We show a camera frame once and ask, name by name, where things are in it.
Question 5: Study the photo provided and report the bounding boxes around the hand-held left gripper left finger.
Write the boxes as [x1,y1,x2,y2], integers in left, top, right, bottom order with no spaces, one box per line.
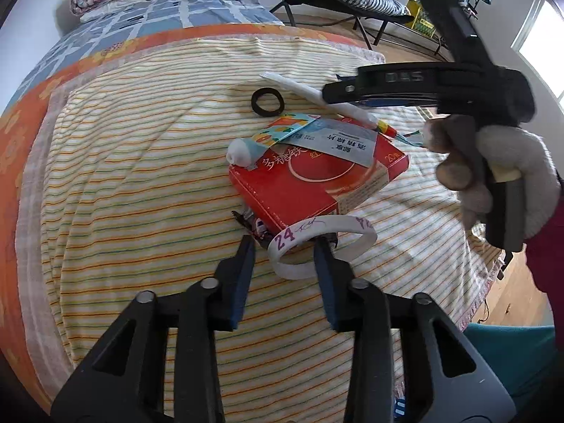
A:
[50,234,257,423]

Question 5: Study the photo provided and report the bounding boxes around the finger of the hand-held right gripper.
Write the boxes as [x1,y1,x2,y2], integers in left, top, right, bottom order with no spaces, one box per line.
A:
[321,65,440,107]

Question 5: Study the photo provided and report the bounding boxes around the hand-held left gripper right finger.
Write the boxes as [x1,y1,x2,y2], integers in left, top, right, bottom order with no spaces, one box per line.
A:
[312,237,516,423]

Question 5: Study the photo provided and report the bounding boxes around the white tape ring with writing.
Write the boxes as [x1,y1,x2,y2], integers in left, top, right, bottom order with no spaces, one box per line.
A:
[267,215,379,280]

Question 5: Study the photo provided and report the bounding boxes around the pale medicine box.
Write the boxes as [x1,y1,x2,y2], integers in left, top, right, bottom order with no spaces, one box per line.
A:
[282,117,380,169]

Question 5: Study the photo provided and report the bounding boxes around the white paper stick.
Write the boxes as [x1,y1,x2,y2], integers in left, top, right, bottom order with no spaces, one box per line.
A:
[261,72,397,136]

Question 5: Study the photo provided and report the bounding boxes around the black rubber ring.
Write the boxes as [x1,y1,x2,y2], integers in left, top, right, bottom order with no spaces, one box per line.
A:
[251,88,283,118]

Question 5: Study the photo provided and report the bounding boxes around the person's right forearm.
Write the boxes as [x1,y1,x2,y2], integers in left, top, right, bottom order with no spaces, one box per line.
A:
[523,203,564,313]

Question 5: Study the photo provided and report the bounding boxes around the person's right hand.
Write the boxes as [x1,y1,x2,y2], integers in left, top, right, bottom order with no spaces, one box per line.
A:
[423,115,562,242]

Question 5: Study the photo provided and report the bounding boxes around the crumpled snack wrapper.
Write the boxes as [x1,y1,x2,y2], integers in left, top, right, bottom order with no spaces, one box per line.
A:
[231,209,275,248]

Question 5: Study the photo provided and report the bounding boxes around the small colourful wrapper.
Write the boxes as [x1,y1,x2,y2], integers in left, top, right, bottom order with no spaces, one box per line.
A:
[396,130,426,148]

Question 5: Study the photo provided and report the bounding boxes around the yellow plastic crate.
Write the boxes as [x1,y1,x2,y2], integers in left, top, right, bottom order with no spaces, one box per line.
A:
[405,0,438,38]

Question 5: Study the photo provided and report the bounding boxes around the window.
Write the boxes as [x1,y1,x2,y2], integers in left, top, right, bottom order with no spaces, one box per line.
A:
[513,0,564,107]

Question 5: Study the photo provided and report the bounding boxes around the striped chair cushion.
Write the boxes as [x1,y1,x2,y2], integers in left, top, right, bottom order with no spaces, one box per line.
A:
[328,0,410,21]

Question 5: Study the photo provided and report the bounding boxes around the red cardboard box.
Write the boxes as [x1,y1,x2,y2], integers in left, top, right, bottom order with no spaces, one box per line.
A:
[229,134,410,235]

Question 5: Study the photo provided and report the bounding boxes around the black folding chair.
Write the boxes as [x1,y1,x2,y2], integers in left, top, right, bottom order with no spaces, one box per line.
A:
[269,0,441,51]

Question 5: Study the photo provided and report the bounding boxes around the white tube with orange print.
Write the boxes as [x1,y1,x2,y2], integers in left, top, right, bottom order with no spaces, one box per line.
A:
[226,114,321,170]

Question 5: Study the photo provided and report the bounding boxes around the cream striped blanket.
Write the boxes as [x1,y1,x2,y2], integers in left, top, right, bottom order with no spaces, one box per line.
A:
[42,39,503,423]

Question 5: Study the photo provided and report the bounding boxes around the person's teal pants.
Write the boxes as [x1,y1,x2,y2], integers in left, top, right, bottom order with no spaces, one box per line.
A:
[462,323,558,406]

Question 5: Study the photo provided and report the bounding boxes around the blue checked bed sheet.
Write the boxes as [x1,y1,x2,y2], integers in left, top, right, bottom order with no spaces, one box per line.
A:
[2,0,287,111]

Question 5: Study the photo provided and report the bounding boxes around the orange floral bed sheet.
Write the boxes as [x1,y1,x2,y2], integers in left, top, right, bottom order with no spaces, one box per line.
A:
[0,24,385,411]

